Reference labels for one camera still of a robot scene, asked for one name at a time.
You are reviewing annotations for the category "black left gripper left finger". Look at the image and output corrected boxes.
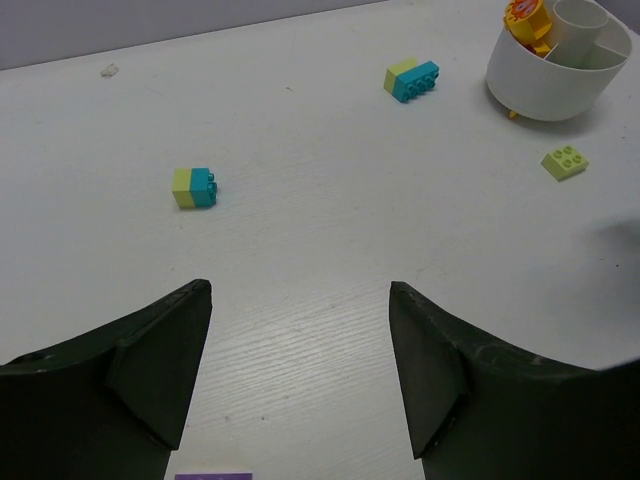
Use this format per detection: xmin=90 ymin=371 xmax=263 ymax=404
xmin=1 ymin=279 xmax=212 ymax=479

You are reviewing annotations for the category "yellow butterfly lego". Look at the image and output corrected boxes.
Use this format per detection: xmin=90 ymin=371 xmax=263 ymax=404
xmin=503 ymin=0 xmax=552 ymax=45

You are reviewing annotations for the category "yellow-green and teal long lego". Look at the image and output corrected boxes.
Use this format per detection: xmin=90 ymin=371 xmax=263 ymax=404
xmin=383 ymin=57 xmax=440 ymax=103

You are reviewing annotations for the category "small white scrap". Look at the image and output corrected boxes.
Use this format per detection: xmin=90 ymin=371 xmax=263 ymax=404
xmin=100 ymin=64 xmax=119 ymax=79

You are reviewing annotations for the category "white round divided container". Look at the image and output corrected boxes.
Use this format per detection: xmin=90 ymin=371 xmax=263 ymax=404
xmin=486 ymin=1 xmax=633 ymax=122

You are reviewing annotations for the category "yellow lego brick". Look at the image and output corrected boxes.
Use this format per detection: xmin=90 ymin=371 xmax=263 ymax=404
xmin=524 ymin=39 xmax=555 ymax=58

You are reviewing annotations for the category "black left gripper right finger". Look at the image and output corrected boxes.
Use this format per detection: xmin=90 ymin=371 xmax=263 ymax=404
xmin=389 ymin=281 xmax=639 ymax=479

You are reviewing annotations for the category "purple lego near left arm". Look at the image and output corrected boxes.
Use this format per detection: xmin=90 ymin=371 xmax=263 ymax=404
xmin=174 ymin=472 xmax=253 ymax=480

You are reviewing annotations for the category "yellow-green and teal small lego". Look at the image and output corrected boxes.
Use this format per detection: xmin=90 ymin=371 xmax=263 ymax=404
xmin=171 ymin=168 xmax=217 ymax=209

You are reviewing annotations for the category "pale green curved lego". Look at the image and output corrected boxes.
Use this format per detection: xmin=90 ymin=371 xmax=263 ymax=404
xmin=541 ymin=145 xmax=589 ymax=182

